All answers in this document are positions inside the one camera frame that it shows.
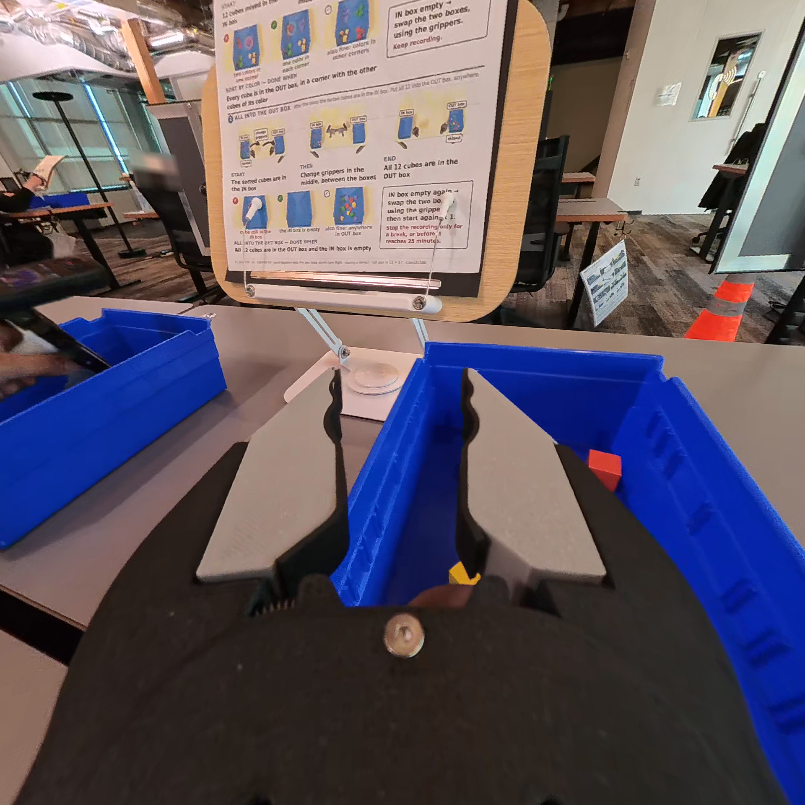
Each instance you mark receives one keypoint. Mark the orange traffic cone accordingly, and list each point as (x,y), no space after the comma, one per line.
(717,321)

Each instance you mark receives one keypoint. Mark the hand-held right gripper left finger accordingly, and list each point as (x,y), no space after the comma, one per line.
(277,503)

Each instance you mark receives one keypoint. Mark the grey partition panel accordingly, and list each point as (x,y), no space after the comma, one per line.
(182,135)
(773,188)

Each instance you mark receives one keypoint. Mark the blue storage bin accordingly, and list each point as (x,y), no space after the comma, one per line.
(60,201)

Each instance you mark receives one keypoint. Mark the person's left hand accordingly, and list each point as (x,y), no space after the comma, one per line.
(25,374)

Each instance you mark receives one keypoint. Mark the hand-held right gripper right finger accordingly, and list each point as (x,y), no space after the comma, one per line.
(528,503)

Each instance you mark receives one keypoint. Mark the black floor lamp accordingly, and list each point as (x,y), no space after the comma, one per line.
(53,96)

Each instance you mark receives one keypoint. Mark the wooden document stand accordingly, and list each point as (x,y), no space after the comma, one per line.
(522,126)

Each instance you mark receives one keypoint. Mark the metal air duct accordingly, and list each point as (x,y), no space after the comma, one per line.
(75,38)

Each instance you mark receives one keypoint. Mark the dark hanging coat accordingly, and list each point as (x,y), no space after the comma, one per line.
(736,170)

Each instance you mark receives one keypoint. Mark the yellow cube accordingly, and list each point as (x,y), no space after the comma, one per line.
(462,575)

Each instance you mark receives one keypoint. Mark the laminated picture sheet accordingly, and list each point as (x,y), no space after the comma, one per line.
(605,283)

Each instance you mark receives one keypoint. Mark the blue plastic bin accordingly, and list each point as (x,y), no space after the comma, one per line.
(566,390)
(126,427)

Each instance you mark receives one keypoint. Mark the wooden top desk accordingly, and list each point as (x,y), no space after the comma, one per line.
(591,209)

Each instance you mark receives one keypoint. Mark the black office chair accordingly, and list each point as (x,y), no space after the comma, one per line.
(176,226)
(544,207)

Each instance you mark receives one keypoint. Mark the white instruction sheet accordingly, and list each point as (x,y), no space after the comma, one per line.
(352,126)

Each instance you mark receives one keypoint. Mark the red cube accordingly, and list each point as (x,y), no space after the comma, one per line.
(607,468)

